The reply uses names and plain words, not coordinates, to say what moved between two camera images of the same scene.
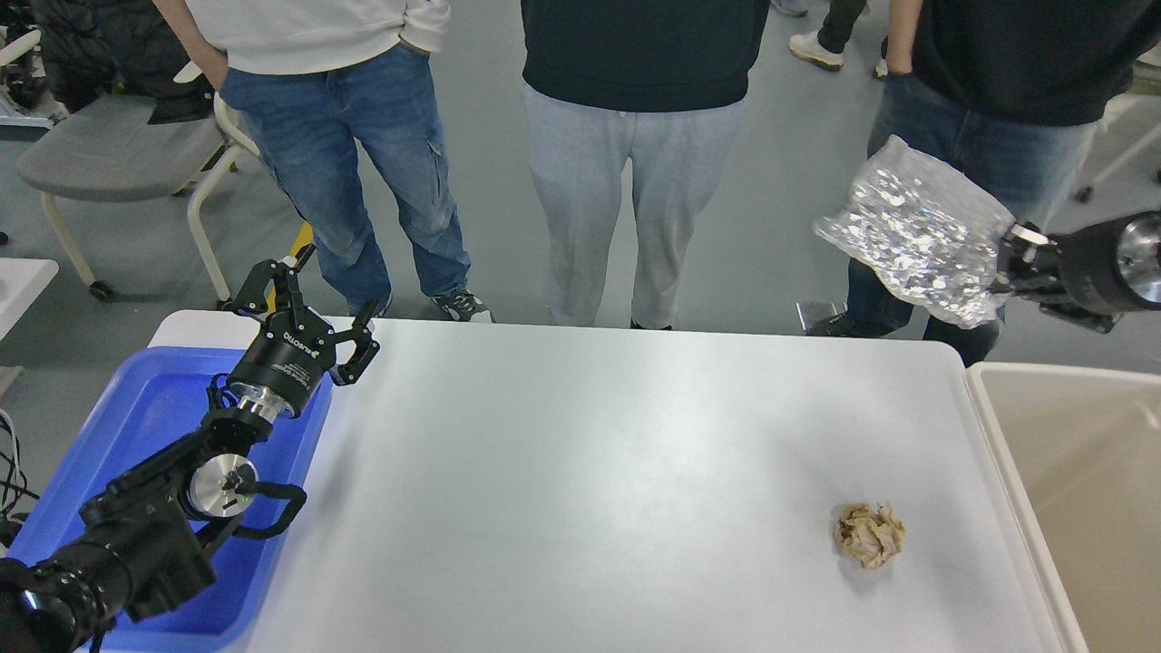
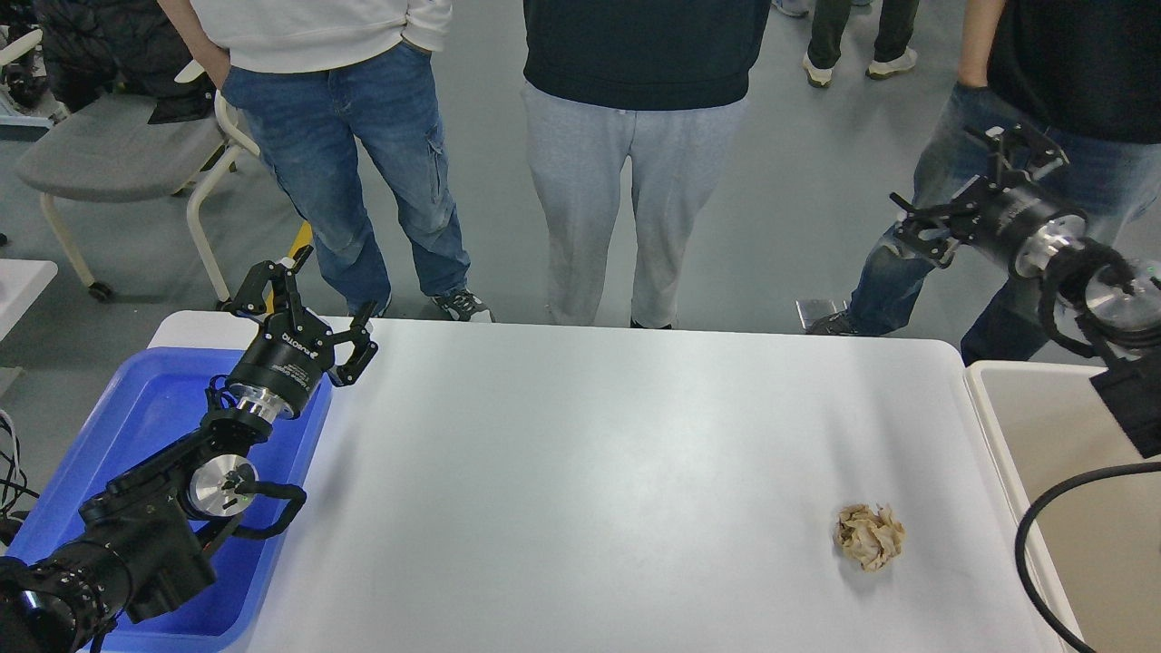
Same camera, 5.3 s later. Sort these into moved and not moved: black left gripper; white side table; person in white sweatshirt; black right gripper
Moved: black right gripper
Not moved: white side table; black left gripper; person in white sweatshirt
